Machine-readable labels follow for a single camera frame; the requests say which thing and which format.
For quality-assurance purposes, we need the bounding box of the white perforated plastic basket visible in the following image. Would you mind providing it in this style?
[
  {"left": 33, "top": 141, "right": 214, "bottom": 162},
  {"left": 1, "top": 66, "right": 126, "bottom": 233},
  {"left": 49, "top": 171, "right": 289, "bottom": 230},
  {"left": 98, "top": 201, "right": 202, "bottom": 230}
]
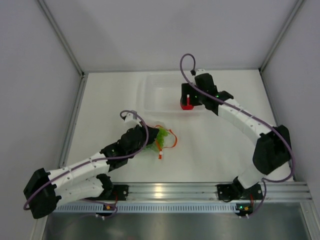
[{"left": 138, "top": 72, "right": 206, "bottom": 117}]

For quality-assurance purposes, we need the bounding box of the red fake apple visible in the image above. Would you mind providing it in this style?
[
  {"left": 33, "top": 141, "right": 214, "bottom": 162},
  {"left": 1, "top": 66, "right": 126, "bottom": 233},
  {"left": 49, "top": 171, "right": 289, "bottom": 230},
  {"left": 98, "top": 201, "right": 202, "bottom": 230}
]
[{"left": 180, "top": 102, "right": 194, "bottom": 111}]

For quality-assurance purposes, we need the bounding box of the aluminium mounting rail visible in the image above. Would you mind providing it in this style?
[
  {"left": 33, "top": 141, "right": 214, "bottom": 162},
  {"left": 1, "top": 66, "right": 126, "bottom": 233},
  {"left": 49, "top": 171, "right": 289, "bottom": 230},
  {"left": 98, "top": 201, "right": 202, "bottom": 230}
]
[{"left": 114, "top": 181, "right": 313, "bottom": 202}]

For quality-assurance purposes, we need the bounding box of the white slotted cable duct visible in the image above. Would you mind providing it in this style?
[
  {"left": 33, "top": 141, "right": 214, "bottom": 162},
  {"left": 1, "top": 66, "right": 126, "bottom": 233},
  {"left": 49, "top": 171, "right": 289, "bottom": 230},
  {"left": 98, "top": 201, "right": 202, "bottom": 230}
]
[{"left": 54, "top": 202, "right": 251, "bottom": 214}]

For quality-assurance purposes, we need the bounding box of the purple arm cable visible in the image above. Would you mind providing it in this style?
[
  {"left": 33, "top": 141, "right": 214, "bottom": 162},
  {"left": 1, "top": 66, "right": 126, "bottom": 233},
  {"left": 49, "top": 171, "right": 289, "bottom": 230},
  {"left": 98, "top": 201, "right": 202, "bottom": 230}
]
[
  {"left": 23, "top": 109, "right": 151, "bottom": 211},
  {"left": 179, "top": 53, "right": 297, "bottom": 183}
]

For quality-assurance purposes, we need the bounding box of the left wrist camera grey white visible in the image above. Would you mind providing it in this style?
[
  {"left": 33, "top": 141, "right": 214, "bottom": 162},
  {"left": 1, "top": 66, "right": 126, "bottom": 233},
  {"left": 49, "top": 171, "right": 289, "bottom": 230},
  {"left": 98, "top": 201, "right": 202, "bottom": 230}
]
[{"left": 124, "top": 110, "right": 141, "bottom": 128}]

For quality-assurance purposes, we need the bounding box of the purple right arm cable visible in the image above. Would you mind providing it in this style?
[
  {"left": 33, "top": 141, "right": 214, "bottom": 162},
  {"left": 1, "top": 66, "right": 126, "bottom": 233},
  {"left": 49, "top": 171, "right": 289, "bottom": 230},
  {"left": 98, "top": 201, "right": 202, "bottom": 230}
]
[{"left": 179, "top": 53, "right": 297, "bottom": 183}]

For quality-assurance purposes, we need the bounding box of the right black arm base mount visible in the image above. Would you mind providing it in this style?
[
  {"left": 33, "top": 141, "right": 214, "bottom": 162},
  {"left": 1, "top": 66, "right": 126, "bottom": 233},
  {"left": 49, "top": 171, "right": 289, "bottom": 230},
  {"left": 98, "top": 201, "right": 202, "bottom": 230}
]
[{"left": 216, "top": 183, "right": 263, "bottom": 202}]

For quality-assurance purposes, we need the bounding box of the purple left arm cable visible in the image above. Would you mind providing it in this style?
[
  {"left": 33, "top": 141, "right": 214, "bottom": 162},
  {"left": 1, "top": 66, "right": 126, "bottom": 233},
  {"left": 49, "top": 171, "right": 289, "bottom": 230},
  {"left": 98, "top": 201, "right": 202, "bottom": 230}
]
[{"left": 23, "top": 109, "right": 151, "bottom": 211}]

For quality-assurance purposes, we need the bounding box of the clear zip bag orange seal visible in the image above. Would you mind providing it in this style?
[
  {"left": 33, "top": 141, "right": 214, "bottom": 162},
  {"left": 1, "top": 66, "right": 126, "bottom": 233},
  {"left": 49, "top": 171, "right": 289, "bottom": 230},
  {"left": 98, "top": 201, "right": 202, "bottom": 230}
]
[{"left": 144, "top": 124, "right": 178, "bottom": 160}]

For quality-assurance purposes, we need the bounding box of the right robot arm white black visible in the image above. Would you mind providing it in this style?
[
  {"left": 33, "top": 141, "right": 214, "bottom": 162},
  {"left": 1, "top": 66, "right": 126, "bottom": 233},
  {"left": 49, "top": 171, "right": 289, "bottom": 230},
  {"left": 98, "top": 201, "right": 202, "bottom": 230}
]
[{"left": 180, "top": 69, "right": 291, "bottom": 202}]

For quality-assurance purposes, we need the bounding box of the green fake lettuce leaf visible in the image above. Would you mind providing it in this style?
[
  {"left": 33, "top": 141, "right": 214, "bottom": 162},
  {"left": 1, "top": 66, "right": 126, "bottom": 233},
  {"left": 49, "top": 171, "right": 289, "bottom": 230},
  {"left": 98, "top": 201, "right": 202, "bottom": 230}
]
[{"left": 145, "top": 125, "right": 175, "bottom": 152}]

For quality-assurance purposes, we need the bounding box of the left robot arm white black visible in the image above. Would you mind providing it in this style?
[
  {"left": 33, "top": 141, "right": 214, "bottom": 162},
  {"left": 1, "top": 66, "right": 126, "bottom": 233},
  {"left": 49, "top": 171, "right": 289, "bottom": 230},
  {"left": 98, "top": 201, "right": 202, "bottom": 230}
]
[{"left": 23, "top": 125, "right": 160, "bottom": 219}]

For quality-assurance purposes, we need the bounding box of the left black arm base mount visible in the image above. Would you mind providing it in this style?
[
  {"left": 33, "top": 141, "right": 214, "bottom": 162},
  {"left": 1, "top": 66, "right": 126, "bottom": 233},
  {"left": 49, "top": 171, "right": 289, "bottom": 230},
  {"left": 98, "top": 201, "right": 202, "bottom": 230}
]
[{"left": 105, "top": 184, "right": 129, "bottom": 201}]

